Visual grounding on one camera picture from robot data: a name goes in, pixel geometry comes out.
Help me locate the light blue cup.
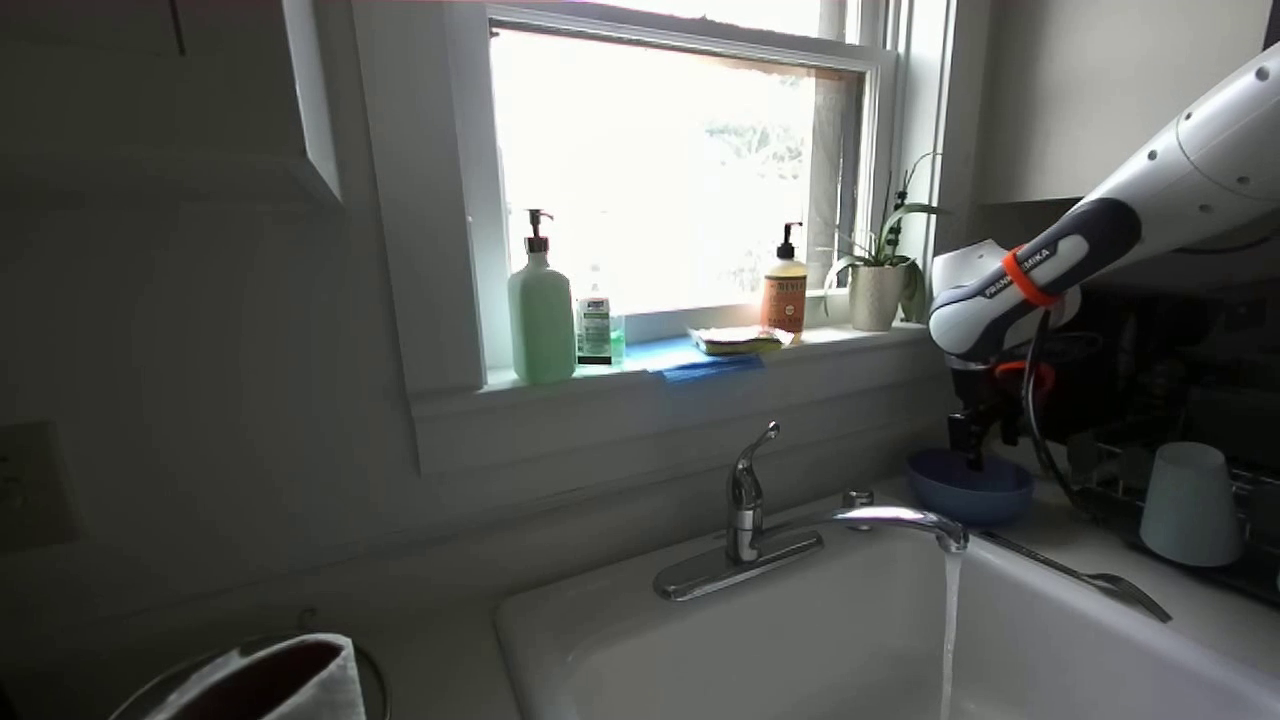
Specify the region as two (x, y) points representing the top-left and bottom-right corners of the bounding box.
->
(1139, 441), (1242, 570)

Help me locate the white kitchen sink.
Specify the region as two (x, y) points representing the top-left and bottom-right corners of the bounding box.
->
(496, 530), (1280, 720)

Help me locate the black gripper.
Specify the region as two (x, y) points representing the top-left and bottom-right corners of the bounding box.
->
(949, 357), (1043, 469)

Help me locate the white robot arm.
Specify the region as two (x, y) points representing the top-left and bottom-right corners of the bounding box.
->
(929, 43), (1280, 469)

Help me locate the amber soap dispenser bottle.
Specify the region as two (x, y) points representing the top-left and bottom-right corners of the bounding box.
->
(758, 222), (807, 333)

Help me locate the white potted orchid plant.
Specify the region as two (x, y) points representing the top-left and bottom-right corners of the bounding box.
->
(826, 159), (936, 333)

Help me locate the small green jar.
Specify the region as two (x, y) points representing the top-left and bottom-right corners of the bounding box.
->
(577, 295), (625, 364)

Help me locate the blue bowl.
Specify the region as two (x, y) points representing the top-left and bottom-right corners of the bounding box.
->
(906, 447), (1031, 530)

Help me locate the green soap dispenser bottle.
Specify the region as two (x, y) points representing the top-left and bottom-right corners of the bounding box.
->
(508, 207), (577, 386)

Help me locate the chrome sink faucet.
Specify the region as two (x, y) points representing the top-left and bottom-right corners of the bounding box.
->
(650, 419), (966, 602)

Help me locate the blue cloth on sill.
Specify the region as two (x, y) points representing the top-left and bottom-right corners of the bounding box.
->
(625, 340), (758, 386)

